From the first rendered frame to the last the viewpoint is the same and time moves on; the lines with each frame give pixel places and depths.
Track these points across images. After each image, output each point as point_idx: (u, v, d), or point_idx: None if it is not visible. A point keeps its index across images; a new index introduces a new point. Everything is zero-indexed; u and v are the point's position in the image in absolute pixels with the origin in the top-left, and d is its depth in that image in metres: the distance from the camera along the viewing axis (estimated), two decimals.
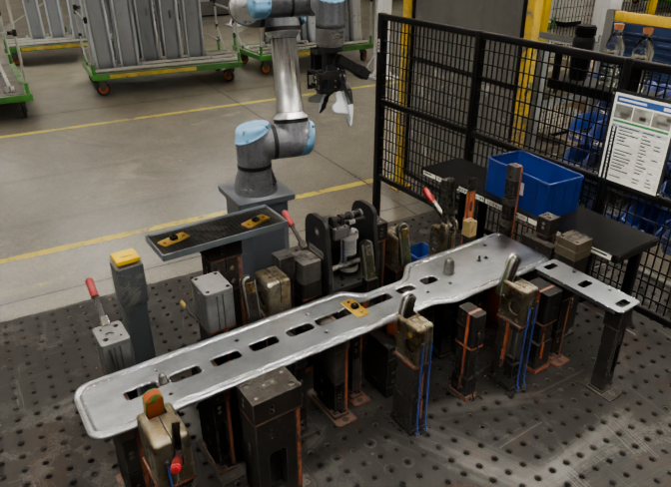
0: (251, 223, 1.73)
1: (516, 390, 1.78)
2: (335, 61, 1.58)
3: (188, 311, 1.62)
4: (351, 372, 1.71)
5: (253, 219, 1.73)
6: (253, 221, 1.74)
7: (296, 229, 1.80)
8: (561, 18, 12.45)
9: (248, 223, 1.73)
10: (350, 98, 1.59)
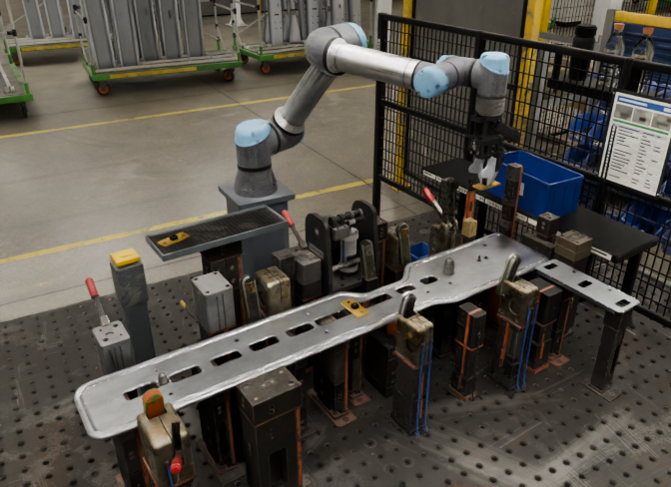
0: (482, 186, 1.74)
1: (516, 390, 1.78)
2: (493, 127, 1.64)
3: (188, 311, 1.62)
4: (351, 372, 1.71)
5: (484, 183, 1.74)
6: (484, 185, 1.74)
7: (296, 229, 1.80)
8: (561, 18, 12.45)
9: (479, 186, 1.74)
10: (499, 167, 1.69)
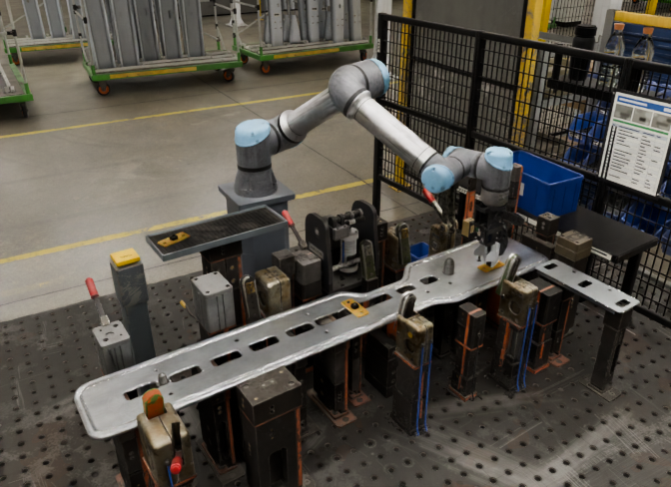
0: (486, 266, 1.82)
1: (516, 390, 1.78)
2: (497, 216, 1.72)
3: (188, 311, 1.62)
4: (351, 372, 1.71)
5: (488, 263, 1.82)
6: (488, 265, 1.82)
7: (296, 229, 1.80)
8: (561, 18, 12.45)
9: (484, 266, 1.82)
10: (503, 251, 1.77)
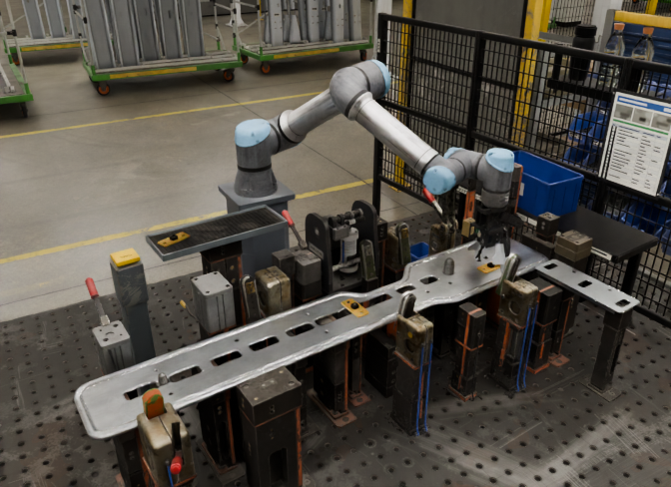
0: (486, 267, 1.82)
1: (516, 390, 1.78)
2: (497, 217, 1.73)
3: (188, 311, 1.62)
4: (351, 372, 1.71)
5: (488, 264, 1.82)
6: (488, 266, 1.83)
7: (296, 229, 1.80)
8: (561, 18, 12.45)
9: (483, 267, 1.82)
10: (508, 251, 1.75)
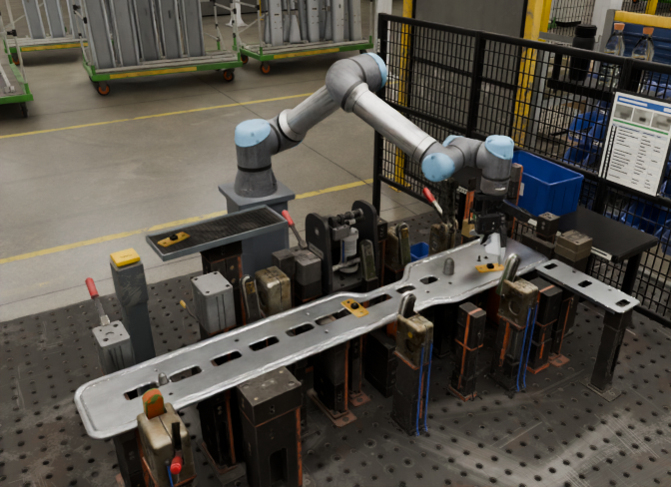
0: (484, 267, 1.82)
1: (516, 390, 1.78)
2: (495, 206, 1.71)
3: (188, 311, 1.62)
4: (351, 372, 1.71)
5: (487, 264, 1.82)
6: (487, 266, 1.82)
7: (296, 229, 1.80)
8: (561, 18, 12.45)
9: (481, 267, 1.82)
10: (504, 242, 1.72)
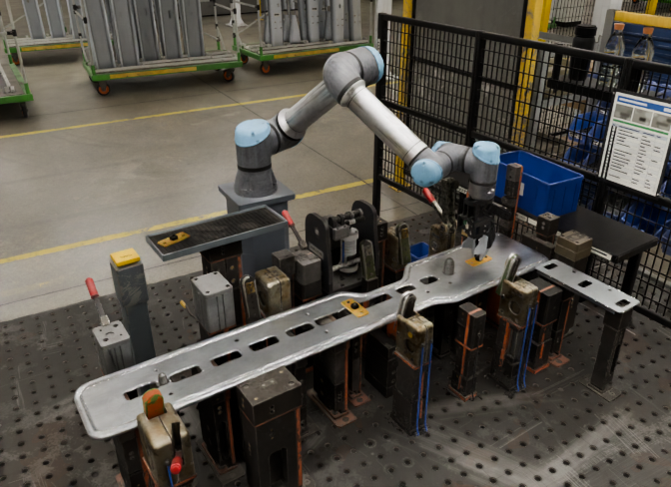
0: (474, 261, 1.85)
1: (516, 390, 1.78)
2: (484, 209, 1.76)
3: (188, 311, 1.62)
4: (351, 372, 1.71)
5: (476, 257, 1.86)
6: (476, 259, 1.86)
7: (296, 229, 1.80)
8: (561, 18, 12.45)
9: (471, 261, 1.85)
10: (491, 244, 1.80)
